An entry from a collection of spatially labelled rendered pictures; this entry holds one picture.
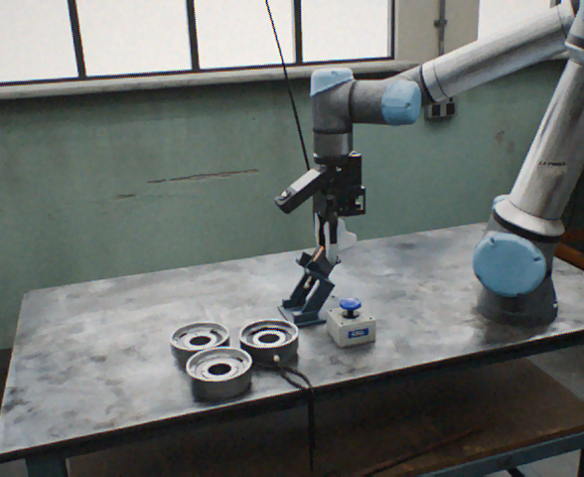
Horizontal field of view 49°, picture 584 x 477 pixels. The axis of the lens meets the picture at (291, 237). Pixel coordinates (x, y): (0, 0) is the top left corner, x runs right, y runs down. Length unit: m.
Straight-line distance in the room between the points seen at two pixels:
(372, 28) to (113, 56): 1.10
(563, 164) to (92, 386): 0.83
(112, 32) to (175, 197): 0.68
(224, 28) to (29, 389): 1.88
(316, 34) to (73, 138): 1.09
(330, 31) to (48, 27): 1.13
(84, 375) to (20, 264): 1.63
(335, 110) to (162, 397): 0.57
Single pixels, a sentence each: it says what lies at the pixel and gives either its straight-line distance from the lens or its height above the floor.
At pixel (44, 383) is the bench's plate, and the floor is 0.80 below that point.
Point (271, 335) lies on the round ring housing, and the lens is 1.16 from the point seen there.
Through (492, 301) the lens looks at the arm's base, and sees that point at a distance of 1.28.
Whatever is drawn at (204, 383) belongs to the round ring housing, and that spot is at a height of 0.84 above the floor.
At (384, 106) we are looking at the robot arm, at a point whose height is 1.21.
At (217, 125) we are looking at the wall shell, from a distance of 2.66.
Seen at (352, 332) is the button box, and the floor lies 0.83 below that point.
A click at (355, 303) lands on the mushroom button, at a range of 1.16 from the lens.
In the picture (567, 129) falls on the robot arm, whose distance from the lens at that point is 1.05.
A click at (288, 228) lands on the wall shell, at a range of 2.85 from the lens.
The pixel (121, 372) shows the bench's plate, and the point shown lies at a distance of 1.16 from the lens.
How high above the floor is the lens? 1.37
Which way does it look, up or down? 20 degrees down
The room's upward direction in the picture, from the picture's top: 2 degrees counter-clockwise
